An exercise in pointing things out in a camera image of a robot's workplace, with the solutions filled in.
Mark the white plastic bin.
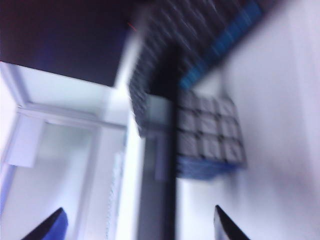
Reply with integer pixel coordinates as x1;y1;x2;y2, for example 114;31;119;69
0;61;128;240

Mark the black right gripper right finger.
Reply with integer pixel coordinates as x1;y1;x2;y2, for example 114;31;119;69
214;204;252;240

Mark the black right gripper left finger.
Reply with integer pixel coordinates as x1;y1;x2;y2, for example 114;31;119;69
23;206;69;240

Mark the black computer keyboard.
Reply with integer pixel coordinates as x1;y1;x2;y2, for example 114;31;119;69
127;0;270;138

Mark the Rubik's cube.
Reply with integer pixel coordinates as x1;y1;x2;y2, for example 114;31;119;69
176;91;248;180

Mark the white desk riser platform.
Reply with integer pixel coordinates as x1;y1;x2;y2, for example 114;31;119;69
174;0;320;240

